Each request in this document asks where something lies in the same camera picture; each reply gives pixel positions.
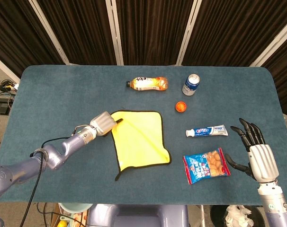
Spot light blue bowl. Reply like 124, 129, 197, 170
58, 202, 93, 213

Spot black equipment box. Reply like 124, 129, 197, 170
0, 98, 13, 116

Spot orange drink plastic bottle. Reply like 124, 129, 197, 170
126, 76, 169, 92

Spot white blue toothpaste tube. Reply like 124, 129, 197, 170
185, 125, 229, 138

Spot dark brown pleated curtain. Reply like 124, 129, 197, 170
0, 0, 287, 116

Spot lilac robot torso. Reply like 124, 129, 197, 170
85, 203, 189, 227

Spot blue red snack bag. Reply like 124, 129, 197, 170
182, 148, 231, 185

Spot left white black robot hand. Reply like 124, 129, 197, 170
89, 113, 124, 138

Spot yellow microfiber cloth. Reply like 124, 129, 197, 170
110, 110, 172, 182

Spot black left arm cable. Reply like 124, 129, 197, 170
19, 136, 72, 227

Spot blue white drink can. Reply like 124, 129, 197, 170
182, 73, 201, 96

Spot black trash bin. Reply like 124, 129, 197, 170
209, 204, 265, 227

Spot brown cardboard box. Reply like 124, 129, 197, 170
50, 203, 63, 227

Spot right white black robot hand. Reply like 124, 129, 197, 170
225, 118, 279, 184

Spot black left arm cable strap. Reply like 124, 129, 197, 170
29, 148, 50, 162

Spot tangled floor cables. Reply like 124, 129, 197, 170
0, 79, 20, 97

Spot white crumpled paper waste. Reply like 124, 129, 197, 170
225, 204, 254, 227

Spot white partition frame post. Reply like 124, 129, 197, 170
250, 15, 287, 68
105, 0, 124, 66
0, 53, 21, 84
176, 0, 203, 66
28, 0, 70, 64

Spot white table leg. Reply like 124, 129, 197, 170
199, 204, 207, 227

